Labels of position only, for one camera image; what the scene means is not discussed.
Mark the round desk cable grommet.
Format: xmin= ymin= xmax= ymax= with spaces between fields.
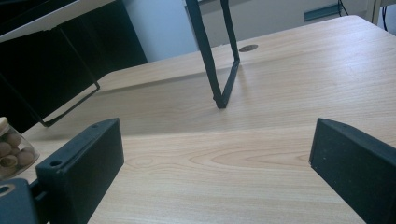
xmin=238 ymin=44 xmax=260 ymax=53

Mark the black cable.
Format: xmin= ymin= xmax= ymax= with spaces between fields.
xmin=337 ymin=0 xmax=349 ymax=17

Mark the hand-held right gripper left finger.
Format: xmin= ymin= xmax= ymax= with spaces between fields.
xmin=35 ymin=117 xmax=125 ymax=224

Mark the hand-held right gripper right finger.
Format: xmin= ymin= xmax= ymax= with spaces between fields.
xmin=308 ymin=118 xmax=396 ymax=224

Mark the grey wall trunking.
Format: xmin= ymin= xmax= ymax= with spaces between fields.
xmin=304 ymin=3 xmax=341 ymax=22

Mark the white shelf board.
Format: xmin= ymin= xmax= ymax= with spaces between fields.
xmin=0 ymin=0 xmax=116 ymax=44

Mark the clear jar of pistachios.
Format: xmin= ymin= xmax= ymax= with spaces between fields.
xmin=0 ymin=117 xmax=41 ymax=181

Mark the black metal shelf frame leg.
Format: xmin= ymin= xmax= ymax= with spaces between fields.
xmin=185 ymin=0 xmax=241 ymax=109
xmin=0 ymin=26 xmax=101 ymax=128

